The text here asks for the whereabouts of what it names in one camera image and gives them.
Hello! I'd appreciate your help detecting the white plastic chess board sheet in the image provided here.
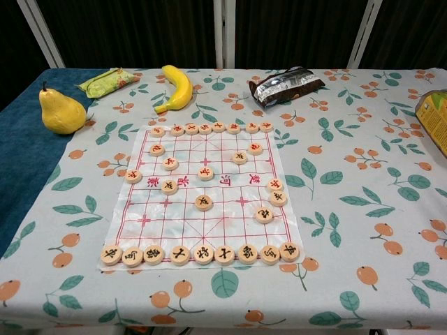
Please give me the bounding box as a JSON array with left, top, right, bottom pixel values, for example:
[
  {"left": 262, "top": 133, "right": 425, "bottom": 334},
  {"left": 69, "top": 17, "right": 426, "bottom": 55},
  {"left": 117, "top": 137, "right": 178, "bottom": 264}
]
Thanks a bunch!
[{"left": 96, "top": 124, "right": 307, "bottom": 274}]

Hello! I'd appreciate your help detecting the yellow banana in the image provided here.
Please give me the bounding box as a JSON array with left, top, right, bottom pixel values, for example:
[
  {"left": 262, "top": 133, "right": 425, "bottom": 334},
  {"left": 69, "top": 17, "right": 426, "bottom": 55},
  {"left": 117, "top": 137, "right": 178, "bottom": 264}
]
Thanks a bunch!
[{"left": 154, "top": 64, "right": 193, "bottom": 114}]

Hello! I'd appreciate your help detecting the floral fruit print tablecloth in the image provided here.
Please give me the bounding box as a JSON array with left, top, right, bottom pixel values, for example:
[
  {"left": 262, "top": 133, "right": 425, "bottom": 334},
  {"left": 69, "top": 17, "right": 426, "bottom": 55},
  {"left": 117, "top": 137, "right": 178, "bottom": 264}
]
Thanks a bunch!
[{"left": 0, "top": 68, "right": 447, "bottom": 335}]

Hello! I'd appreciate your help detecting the black curtain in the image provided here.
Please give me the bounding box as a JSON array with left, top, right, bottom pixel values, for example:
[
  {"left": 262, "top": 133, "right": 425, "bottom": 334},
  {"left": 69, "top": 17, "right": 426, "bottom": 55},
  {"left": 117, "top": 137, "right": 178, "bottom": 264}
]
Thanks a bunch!
[{"left": 0, "top": 0, "right": 447, "bottom": 70}]

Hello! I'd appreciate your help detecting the yellow green carton box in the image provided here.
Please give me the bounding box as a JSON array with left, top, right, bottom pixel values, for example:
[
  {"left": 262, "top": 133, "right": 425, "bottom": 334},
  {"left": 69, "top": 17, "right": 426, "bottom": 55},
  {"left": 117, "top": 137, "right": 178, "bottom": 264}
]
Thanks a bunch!
[{"left": 414, "top": 89, "right": 447, "bottom": 157}]

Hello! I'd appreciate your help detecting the yellow pear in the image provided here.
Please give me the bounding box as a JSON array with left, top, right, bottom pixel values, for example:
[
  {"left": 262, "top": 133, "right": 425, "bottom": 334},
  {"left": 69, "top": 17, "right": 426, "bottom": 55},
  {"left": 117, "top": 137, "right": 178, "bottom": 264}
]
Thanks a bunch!
[{"left": 38, "top": 81, "right": 88, "bottom": 135}]

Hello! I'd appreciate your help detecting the blue cloth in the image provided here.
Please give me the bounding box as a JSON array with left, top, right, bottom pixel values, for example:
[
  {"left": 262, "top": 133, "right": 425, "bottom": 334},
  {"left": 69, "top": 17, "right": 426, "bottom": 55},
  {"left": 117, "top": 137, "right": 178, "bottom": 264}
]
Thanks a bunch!
[{"left": 0, "top": 68, "right": 116, "bottom": 260}]

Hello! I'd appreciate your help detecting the green snack packet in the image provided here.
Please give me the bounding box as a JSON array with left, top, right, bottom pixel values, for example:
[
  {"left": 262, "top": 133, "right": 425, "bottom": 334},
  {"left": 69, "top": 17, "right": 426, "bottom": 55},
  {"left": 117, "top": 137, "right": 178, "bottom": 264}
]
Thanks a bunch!
[{"left": 75, "top": 67, "right": 140, "bottom": 99}]

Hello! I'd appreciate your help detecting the white metal frame post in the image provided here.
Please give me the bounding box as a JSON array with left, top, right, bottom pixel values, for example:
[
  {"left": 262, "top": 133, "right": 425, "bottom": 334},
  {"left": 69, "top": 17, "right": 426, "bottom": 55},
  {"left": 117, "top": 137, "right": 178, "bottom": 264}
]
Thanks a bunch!
[
  {"left": 346, "top": 0, "right": 381, "bottom": 69},
  {"left": 16, "top": 0, "right": 66, "bottom": 69},
  {"left": 213, "top": 0, "right": 237, "bottom": 68}
]

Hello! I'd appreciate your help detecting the dark brown snack bag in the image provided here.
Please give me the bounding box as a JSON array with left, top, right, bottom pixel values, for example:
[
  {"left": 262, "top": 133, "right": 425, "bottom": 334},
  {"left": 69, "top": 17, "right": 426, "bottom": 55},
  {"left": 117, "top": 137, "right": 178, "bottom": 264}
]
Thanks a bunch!
[{"left": 247, "top": 66, "right": 325, "bottom": 110}]

